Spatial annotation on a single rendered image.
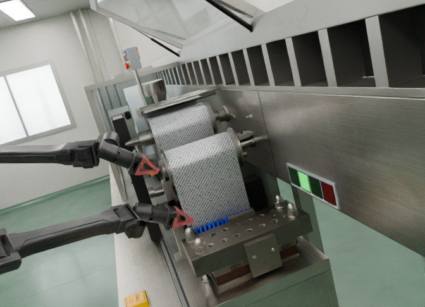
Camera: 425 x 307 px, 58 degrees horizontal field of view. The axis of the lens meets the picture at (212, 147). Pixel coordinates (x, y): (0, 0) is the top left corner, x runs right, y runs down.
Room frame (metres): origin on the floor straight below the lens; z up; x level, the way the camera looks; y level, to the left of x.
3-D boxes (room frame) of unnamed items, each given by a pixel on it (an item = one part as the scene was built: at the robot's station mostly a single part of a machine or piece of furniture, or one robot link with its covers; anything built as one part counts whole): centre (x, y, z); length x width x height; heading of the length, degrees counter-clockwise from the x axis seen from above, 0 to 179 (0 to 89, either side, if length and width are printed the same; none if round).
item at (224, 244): (1.14, -0.03, 1.00); 0.40 x 0.16 x 0.06; 103
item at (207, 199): (1.25, 0.04, 1.11); 0.23 x 0.01 x 0.18; 103
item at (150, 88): (2.01, 0.22, 1.50); 0.14 x 0.14 x 0.06
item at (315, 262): (2.21, 0.34, 0.88); 2.52 x 0.66 x 0.04; 13
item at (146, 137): (1.52, 0.25, 1.33); 0.06 x 0.06 x 0.06; 13
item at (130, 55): (1.82, 0.26, 1.66); 0.07 x 0.07 x 0.10; 31
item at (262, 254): (1.05, -0.06, 0.96); 0.10 x 0.03 x 0.11; 103
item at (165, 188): (1.31, 0.22, 1.05); 0.06 x 0.05 x 0.31; 103
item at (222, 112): (1.59, -0.06, 1.33); 0.07 x 0.07 x 0.07; 13
